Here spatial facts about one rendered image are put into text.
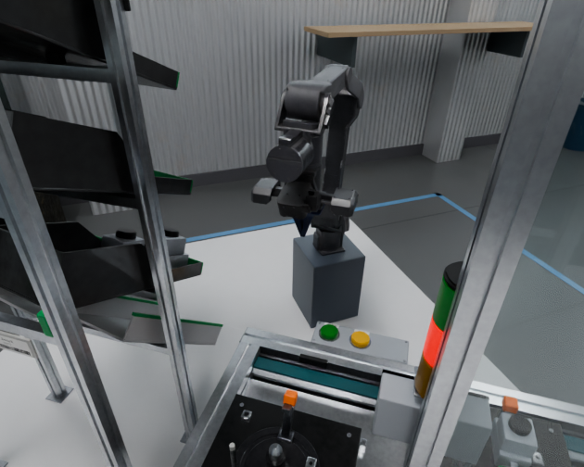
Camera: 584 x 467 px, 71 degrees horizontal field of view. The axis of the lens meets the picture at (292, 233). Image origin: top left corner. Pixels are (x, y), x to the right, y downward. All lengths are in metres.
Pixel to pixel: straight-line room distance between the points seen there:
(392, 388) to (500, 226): 0.26
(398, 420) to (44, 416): 0.76
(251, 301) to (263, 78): 2.78
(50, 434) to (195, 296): 0.47
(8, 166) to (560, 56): 0.39
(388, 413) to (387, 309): 0.69
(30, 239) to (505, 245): 0.39
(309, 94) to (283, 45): 3.10
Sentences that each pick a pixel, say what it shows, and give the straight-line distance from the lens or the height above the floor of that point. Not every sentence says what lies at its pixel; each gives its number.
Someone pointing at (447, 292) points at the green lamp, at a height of 1.40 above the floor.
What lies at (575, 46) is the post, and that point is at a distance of 0.29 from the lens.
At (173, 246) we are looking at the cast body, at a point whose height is 1.25.
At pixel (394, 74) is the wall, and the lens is 4.31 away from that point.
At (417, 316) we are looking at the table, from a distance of 1.19.
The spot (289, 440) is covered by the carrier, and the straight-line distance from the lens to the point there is 0.75.
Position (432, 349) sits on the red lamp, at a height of 1.33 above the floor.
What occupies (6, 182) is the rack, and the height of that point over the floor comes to 1.50.
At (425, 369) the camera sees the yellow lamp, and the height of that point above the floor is 1.30.
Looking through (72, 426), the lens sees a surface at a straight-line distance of 1.02.
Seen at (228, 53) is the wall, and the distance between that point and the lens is 3.62.
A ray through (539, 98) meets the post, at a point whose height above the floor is 1.58.
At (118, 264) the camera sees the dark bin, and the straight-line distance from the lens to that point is 0.59.
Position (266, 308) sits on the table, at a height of 0.86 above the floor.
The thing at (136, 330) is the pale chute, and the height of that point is 1.19.
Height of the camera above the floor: 1.64
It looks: 32 degrees down
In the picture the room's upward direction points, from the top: 1 degrees clockwise
